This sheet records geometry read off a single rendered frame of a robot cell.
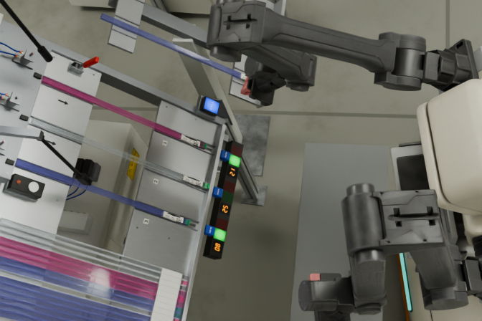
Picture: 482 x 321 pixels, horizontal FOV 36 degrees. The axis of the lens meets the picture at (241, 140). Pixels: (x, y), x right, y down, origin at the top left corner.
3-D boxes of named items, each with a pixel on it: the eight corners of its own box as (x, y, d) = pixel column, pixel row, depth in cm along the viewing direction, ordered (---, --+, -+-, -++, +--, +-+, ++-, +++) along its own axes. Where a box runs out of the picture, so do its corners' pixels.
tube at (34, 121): (206, 184, 201) (209, 183, 200) (206, 189, 201) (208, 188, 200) (31, 118, 177) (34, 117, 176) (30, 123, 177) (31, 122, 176)
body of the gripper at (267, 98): (247, 97, 181) (264, 89, 175) (253, 61, 185) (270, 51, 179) (267, 107, 184) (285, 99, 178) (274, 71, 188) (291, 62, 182)
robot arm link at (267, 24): (234, 44, 125) (241, -13, 126) (199, 54, 137) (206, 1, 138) (430, 89, 147) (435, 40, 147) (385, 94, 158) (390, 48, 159)
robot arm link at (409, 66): (442, 82, 147) (445, 56, 147) (402, 73, 142) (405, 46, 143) (412, 86, 155) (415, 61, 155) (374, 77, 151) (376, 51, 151)
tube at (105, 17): (262, 84, 211) (265, 82, 210) (262, 88, 210) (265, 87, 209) (100, 13, 187) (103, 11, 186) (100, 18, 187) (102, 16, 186)
